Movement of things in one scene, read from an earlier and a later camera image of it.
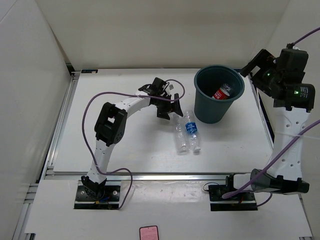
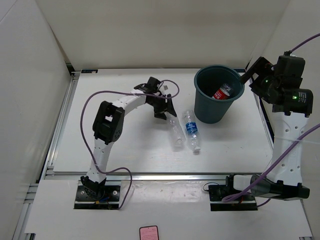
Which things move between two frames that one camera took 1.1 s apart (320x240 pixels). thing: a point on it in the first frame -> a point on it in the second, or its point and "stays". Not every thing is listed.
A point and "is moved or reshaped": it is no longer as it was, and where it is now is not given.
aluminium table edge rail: x=142 y=176 stays
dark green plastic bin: x=208 y=79 stays
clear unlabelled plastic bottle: x=182 y=142 is moved or reshaped
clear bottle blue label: x=191 y=127 stays
